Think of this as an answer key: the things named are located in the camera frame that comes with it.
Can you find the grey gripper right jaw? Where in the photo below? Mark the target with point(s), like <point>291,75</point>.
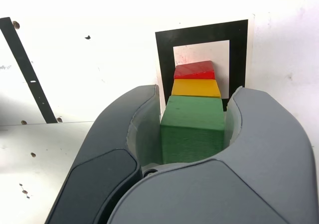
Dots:
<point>249,179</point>

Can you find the red cube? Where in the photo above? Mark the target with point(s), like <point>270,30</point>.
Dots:
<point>193,71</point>

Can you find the black tape strip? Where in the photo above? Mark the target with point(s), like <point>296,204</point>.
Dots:
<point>25,67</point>

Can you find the yellow cube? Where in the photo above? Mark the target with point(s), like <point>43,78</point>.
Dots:
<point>195,88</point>

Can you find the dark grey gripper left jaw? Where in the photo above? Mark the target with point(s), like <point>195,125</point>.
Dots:
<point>104,144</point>

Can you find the green cube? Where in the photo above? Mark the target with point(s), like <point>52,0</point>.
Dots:
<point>192,129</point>

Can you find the black tape square outline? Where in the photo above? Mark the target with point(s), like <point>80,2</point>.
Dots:
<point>164,59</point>

